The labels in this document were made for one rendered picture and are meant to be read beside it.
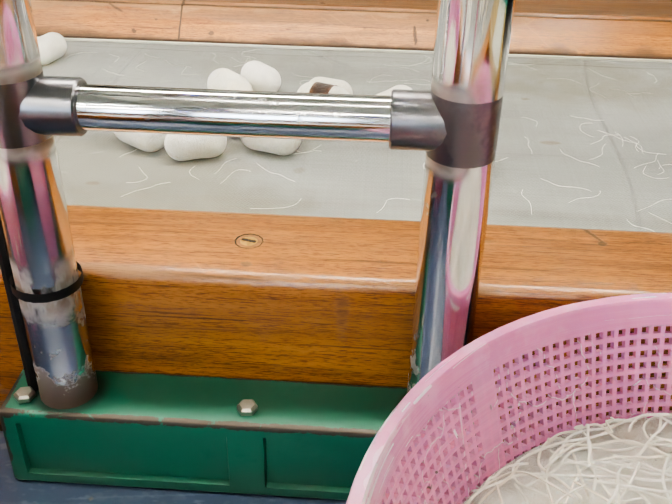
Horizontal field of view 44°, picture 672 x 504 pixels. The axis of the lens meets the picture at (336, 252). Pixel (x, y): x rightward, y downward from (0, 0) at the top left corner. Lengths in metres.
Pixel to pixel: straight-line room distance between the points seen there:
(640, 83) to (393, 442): 0.43
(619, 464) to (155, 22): 0.50
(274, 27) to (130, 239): 0.34
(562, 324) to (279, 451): 0.12
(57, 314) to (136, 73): 0.32
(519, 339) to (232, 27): 0.43
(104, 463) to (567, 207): 0.26
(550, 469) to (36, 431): 0.20
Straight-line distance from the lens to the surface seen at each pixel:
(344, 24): 0.67
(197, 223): 0.37
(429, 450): 0.28
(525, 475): 0.31
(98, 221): 0.38
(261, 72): 0.56
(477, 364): 0.29
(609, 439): 0.33
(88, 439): 0.37
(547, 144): 0.52
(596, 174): 0.49
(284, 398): 0.35
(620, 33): 0.69
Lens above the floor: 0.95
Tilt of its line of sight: 32 degrees down
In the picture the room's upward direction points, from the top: 1 degrees clockwise
